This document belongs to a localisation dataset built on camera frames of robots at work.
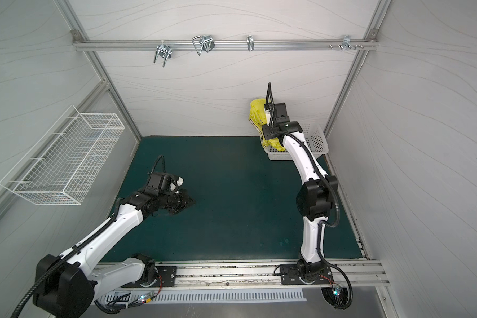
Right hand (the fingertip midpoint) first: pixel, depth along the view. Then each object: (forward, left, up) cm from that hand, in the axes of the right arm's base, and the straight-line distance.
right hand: (271, 125), depth 89 cm
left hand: (-33, +30, -13) cm, 47 cm away
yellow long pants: (+3, +6, +4) cm, 8 cm away
